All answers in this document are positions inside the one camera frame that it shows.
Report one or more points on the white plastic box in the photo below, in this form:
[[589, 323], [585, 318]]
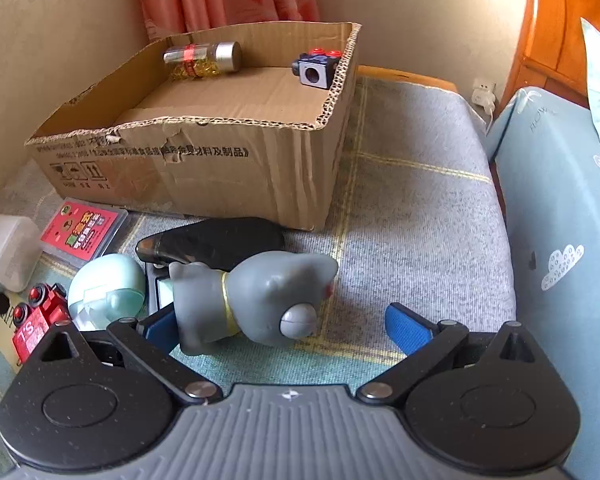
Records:
[[5, 250]]

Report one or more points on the wooden bed headboard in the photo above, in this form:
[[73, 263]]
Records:
[[545, 20]]

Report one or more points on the brown cardboard box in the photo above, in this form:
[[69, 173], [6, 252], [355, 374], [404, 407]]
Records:
[[205, 170]]

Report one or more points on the light blue printed bedsheet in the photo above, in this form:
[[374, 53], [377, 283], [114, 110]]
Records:
[[555, 210]]

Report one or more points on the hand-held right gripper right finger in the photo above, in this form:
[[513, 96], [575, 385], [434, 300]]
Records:
[[407, 330]]

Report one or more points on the black round lid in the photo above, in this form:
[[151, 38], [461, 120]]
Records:
[[220, 245]]

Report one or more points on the red toy car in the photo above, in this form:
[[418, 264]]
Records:
[[50, 305]]

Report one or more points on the light blue round case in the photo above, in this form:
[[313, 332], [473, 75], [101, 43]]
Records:
[[107, 280]]

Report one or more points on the grey cat figurine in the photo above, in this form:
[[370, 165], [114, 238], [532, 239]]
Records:
[[260, 295]]

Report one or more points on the glass bottle with gold capsules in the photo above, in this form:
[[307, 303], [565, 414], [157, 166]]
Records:
[[225, 55]]

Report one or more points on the black device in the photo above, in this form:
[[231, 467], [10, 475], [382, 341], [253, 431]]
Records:
[[157, 292]]

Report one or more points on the white wall charger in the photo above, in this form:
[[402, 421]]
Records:
[[481, 92]]

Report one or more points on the grey plaid cloth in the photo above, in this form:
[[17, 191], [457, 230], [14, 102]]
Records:
[[420, 200]]

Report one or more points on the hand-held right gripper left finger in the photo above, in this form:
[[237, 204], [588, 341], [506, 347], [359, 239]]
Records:
[[161, 332]]

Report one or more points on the clear case with red card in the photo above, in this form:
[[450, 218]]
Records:
[[80, 227]]

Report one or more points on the black cube toy red buttons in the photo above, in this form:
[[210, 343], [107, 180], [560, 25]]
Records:
[[311, 75]]

